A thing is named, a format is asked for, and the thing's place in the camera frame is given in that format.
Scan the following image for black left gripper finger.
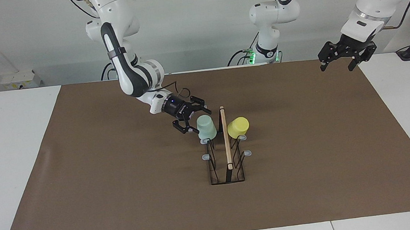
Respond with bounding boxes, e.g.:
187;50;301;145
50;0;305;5
346;43;379;71
317;42;341;72

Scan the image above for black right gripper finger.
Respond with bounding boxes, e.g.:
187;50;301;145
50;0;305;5
172;118;200;136
188;95;213;117

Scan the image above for pale green plastic cup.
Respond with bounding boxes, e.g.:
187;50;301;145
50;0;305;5
196;114;218;141

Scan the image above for yellow plastic cup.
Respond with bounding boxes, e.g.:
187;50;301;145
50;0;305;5
227;116;251;141

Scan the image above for brown table mat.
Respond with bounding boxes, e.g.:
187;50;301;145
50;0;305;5
0;50;410;230

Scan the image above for white power strip box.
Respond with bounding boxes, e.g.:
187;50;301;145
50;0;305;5
0;68;43;91

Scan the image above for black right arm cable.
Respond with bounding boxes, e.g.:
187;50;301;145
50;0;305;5
67;0;192;110

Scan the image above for black wire cup rack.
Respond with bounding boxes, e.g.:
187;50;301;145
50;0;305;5
198;104;255;186

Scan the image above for black left base cables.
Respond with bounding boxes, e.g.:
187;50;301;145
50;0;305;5
224;31;263;67

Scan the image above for black base cables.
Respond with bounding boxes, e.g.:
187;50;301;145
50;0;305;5
224;31;263;67
99;61;121;81

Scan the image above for black right base cables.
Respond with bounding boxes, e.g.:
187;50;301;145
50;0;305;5
99;61;121;81

